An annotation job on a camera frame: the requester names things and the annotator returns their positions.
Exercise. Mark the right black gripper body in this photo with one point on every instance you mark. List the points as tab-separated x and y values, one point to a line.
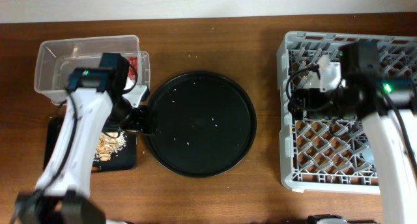
331	102

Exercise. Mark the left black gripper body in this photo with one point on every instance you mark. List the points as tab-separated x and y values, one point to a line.
137	118

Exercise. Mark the red snack wrapper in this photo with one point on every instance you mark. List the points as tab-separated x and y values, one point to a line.
133	71

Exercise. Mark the grey round plate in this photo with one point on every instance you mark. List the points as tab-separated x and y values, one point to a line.
310	80

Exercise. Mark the light blue cup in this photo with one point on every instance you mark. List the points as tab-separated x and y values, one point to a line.
368	155

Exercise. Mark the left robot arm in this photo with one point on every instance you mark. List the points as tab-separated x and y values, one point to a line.
95	102

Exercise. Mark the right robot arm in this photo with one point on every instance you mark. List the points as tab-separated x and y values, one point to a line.
387	111

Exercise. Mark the grey dishwasher rack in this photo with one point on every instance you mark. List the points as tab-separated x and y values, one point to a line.
317	154

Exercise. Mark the rice grains pile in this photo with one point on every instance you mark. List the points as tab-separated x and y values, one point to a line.
122	139

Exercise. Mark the black rectangular tray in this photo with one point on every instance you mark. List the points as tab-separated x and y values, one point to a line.
125	160

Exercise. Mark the peanut shells pile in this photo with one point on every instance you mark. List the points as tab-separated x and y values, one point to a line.
107	145

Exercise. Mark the round black serving tray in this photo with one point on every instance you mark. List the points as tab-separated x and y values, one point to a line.
204	124

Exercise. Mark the clear plastic bin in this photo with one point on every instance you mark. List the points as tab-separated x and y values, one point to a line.
58	58

